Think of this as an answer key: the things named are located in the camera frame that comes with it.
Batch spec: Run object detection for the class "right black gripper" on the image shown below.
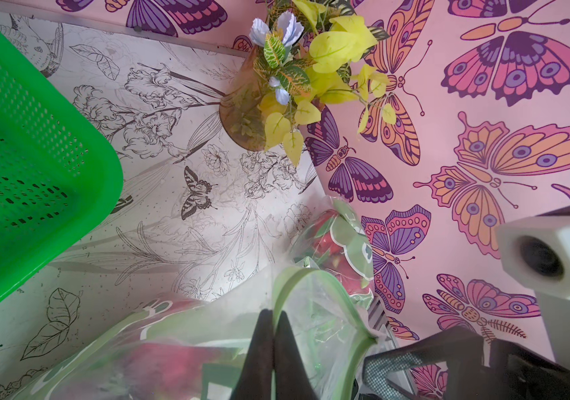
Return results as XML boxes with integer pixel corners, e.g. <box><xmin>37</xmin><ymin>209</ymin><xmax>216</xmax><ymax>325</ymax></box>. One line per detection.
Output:
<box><xmin>363</xmin><ymin>327</ymin><xmax>570</xmax><ymax>400</ymax></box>

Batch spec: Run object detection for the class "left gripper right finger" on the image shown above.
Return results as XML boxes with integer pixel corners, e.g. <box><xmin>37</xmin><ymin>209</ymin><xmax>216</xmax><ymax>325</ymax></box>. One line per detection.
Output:
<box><xmin>273</xmin><ymin>312</ymin><xmax>318</xmax><ymax>400</ymax></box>

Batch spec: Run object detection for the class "green plastic basket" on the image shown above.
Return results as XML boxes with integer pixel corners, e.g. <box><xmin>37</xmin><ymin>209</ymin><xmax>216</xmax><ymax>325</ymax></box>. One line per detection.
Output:
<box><xmin>0</xmin><ymin>33</ymin><xmax>123</xmax><ymax>302</ymax></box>

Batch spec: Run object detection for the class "clear green zip-top bag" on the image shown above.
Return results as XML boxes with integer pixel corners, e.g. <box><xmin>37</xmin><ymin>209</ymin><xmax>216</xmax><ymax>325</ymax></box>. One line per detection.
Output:
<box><xmin>16</xmin><ymin>264</ymin><xmax>379</xmax><ymax>399</ymax></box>

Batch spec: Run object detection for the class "potted plant in amber vase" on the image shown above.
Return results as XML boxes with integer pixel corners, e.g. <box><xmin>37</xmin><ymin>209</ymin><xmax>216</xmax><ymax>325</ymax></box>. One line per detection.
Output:
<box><xmin>219</xmin><ymin>1</ymin><xmax>391</xmax><ymax>165</ymax></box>

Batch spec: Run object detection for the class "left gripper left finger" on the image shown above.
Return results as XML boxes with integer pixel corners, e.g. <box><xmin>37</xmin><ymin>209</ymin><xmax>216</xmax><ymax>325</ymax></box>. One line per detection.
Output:
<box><xmin>231</xmin><ymin>309</ymin><xmax>274</xmax><ymax>400</ymax></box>

